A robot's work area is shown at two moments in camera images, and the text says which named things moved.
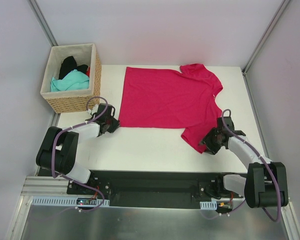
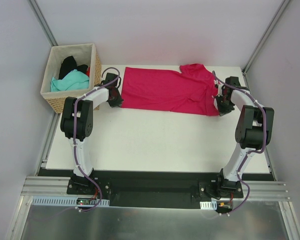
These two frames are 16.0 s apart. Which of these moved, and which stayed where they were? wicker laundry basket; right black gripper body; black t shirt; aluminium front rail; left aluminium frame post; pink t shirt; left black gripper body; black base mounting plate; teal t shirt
Moved: left black gripper body; pink t shirt; right black gripper body
Stayed: left aluminium frame post; wicker laundry basket; black t shirt; aluminium front rail; teal t shirt; black base mounting plate
